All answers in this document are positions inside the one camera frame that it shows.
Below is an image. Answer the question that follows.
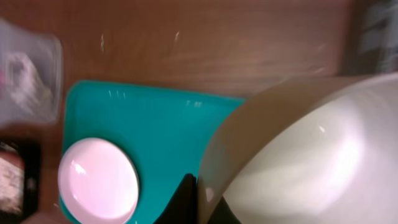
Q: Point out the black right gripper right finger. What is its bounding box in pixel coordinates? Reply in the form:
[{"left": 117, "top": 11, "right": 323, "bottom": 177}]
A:
[{"left": 208, "top": 197, "right": 241, "bottom": 224}]

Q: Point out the rice food scraps pile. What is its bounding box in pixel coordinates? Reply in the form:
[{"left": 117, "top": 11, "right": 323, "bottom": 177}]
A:
[{"left": 1, "top": 142, "right": 25, "bottom": 215}]

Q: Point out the cream white bowl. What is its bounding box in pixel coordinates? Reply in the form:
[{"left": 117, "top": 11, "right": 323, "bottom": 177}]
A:
[{"left": 198, "top": 73, "right": 397, "bottom": 223}]

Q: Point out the black food waste tray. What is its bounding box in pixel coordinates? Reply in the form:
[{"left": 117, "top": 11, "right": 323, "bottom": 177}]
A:
[{"left": 1, "top": 137, "right": 42, "bottom": 224}]

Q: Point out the pink round plate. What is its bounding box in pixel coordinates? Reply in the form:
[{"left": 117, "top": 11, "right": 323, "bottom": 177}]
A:
[{"left": 58, "top": 138, "right": 139, "bottom": 224}]

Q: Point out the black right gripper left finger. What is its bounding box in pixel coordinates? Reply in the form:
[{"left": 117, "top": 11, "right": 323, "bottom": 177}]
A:
[{"left": 154, "top": 174, "right": 197, "bottom": 224}]

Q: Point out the grey dishwasher rack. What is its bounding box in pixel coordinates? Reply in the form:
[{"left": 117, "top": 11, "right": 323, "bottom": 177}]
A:
[{"left": 338, "top": 0, "right": 397, "bottom": 76}]

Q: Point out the clear plastic waste bin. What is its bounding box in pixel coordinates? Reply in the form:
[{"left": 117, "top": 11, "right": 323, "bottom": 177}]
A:
[{"left": 1, "top": 19, "right": 63, "bottom": 127}]

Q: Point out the teal serving tray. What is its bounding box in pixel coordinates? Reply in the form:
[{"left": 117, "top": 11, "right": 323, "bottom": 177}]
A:
[{"left": 62, "top": 81, "right": 243, "bottom": 223}]

